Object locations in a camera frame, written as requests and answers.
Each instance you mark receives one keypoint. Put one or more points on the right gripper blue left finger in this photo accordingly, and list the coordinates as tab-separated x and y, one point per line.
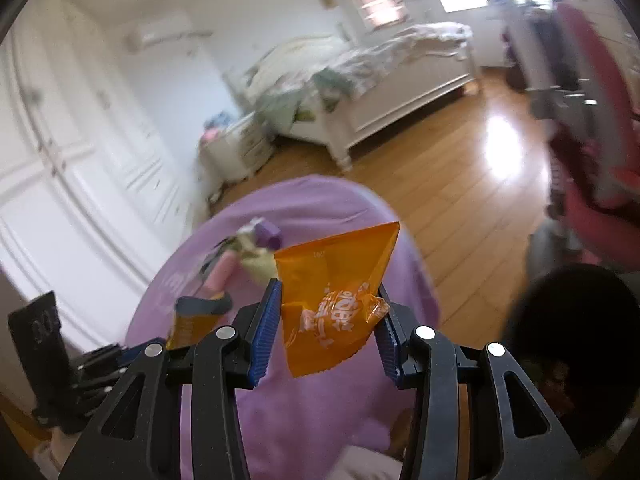
257	326

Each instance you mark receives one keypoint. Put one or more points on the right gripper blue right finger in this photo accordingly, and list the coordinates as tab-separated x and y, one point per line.
392	336

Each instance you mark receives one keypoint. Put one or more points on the orange snack bag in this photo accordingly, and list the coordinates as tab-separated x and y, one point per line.
330	303

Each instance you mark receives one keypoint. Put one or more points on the purple white spray bottle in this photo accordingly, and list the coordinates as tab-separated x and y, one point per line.
261	233

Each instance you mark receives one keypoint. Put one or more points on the black trash bin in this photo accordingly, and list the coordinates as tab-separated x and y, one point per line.
575	332

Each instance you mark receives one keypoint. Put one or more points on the pink tube package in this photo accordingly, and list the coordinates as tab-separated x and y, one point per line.
217	279

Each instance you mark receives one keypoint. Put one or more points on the purple round tablecloth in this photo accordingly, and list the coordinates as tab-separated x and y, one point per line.
313	401

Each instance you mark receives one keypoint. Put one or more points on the white nightstand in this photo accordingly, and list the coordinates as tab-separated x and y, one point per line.
239	151

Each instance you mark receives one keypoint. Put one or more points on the white wardrobe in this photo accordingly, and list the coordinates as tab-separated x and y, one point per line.
91	203

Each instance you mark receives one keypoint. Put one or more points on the white wooden bed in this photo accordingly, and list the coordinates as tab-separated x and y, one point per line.
328	91

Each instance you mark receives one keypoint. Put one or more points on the white air conditioner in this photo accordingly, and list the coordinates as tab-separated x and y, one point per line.
170	27

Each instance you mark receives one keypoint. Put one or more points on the pink grey desk chair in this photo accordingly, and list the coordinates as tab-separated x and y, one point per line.
576	90

